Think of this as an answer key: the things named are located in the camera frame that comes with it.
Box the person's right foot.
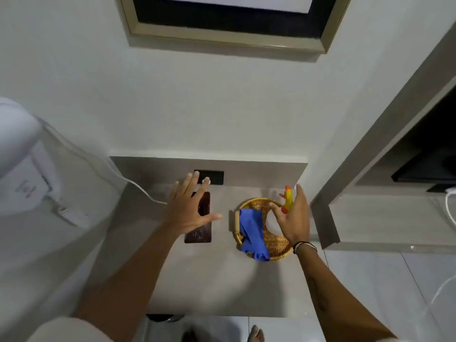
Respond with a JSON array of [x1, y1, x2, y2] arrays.
[[247, 325, 266, 342]]

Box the round wicker basket tray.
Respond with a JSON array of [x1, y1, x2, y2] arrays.
[[232, 198, 295, 262]]

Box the black wall outlet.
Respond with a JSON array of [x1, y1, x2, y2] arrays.
[[194, 170, 224, 186]]

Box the black television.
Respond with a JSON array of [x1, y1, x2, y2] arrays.
[[391, 145, 456, 193]]

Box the gold framed picture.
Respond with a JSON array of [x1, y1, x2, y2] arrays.
[[119, 0, 353, 54]]

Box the person's right hand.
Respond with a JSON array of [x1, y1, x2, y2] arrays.
[[267, 184, 311, 246]]

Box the dark red vase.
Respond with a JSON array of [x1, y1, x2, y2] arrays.
[[184, 191, 212, 244]]

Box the person's left forearm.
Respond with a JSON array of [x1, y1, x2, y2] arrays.
[[73, 222, 182, 342]]

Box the white plug and cable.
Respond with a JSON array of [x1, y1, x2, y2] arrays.
[[35, 117, 211, 205]]

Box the person's left hand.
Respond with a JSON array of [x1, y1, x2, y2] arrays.
[[162, 171, 223, 243]]

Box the black and white bracelets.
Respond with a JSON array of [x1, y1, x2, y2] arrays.
[[293, 241, 318, 255]]

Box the white spray bottle yellow nozzle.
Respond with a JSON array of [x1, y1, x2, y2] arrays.
[[265, 185, 295, 238]]

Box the black object under table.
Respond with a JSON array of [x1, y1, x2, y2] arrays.
[[146, 313, 184, 323]]

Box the grey cabinet unit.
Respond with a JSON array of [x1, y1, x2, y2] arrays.
[[310, 28, 456, 252]]

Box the white wall hair dryer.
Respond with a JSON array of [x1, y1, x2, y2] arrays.
[[0, 97, 90, 228]]

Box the thin white charger cable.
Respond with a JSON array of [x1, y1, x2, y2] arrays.
[[429, 187, 456, 307]]

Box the blue cloth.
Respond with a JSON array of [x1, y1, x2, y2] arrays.
[[238, 209, 270, 262]]

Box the white shirt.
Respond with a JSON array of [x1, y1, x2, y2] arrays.
[[27, 316, 118, 342]]

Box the person's right forearm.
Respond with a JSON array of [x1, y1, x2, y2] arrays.
[[294, 242, 398, 342]]

